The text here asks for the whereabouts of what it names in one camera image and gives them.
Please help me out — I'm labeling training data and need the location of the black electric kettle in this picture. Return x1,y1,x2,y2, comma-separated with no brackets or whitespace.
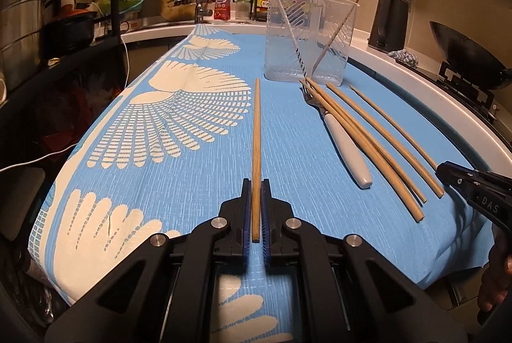
367,0,410,52

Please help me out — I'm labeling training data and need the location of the grey dish rag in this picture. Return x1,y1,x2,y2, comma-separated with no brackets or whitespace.
389,49,419,68

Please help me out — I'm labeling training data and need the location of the chopstick with striped tip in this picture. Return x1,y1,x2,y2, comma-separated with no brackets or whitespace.
279,0,308,82

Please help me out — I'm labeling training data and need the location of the black frying pan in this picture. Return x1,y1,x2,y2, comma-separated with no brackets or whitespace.
43,5,99,52

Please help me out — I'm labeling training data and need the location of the blue white printed cloth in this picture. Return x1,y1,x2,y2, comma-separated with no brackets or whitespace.
26,23,497,343

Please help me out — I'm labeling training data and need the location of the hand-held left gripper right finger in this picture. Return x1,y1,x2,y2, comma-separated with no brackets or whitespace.
260,178,468,343

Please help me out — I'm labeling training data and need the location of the brown wooden chopstick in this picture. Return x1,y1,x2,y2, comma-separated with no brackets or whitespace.
251,78,263,243

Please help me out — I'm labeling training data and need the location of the green plastic basin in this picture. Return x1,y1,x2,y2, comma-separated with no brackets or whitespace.
96,0,143,14

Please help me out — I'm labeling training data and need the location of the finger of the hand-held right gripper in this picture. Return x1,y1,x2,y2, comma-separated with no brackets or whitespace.
436,162,483,204

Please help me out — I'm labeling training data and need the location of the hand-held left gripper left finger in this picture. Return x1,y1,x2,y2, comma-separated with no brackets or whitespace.
44,178,253,343

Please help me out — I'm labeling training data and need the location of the green lidded clear jar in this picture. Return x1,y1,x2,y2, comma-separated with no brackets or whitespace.
235,0,253,20

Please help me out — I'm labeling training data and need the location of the white handled fork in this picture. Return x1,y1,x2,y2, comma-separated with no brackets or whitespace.
300,81,373,189

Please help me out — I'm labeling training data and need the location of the clear plastic utensil container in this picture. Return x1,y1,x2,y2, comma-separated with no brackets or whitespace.
264,0,358,84

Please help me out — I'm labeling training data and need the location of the person's right hand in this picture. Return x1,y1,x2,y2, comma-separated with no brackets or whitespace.
477,233,512,312

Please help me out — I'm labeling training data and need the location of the large steel stockpot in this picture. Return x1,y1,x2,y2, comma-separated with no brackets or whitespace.
0,0,48,88

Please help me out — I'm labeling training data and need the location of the dark steel wok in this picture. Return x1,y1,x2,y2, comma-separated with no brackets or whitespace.
429,21,512,90

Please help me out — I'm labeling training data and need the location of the black stove grate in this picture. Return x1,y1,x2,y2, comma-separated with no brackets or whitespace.
439,61,497,108

